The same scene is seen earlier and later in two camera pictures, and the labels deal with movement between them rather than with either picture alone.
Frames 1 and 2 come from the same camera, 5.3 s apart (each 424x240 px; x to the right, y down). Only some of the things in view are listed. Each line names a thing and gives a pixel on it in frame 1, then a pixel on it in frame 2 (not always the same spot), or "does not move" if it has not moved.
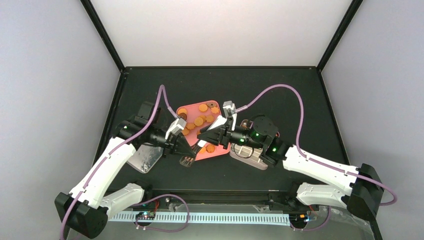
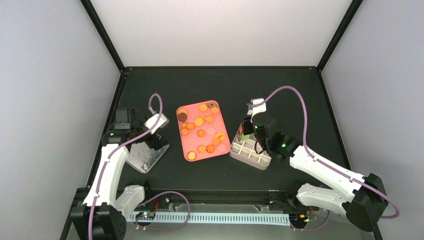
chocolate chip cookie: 210,148 does not move
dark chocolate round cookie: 183,115 does not move
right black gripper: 221,133 → 246,130
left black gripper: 178,144 → 158,141
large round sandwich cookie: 198,121 does not move
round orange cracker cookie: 203,107 does not move
